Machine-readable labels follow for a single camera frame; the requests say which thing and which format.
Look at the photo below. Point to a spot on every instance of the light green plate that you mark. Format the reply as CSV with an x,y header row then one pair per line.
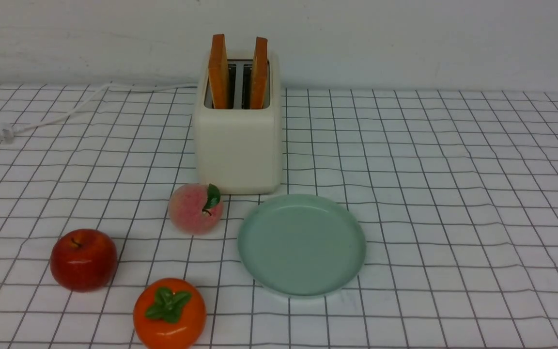
x,y
301,246

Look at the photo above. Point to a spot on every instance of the cream two-slot toaster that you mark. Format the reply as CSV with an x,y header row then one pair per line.
x,y
240,150

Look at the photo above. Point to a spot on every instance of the red apple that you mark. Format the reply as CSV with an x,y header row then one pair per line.
x,y
83,260

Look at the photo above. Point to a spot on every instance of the toast slice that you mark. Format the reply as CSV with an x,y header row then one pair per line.
x,y
218,73
259,74

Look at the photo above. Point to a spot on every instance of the white grid tablecloth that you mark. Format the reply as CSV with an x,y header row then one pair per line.
x,y
457,193

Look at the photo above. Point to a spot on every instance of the orange persimmon with green leaf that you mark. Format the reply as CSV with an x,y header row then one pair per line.
x,y
169,314

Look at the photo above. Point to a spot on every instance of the pink peach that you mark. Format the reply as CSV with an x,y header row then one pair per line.
x,y
195,208

